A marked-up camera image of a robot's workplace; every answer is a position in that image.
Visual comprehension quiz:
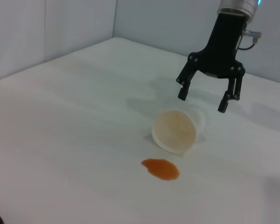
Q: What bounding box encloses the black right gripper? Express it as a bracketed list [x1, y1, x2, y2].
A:
[176, 12, 247, 113]

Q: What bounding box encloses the white paper cup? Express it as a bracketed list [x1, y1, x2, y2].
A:
[151, 108, 206, 154]

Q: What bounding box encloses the orange-brown liquid stain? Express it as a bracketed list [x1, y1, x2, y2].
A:
[141, 158, 180, 182]

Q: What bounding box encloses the right gripper cable with connector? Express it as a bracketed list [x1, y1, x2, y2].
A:
[237, 29, 262, 51]

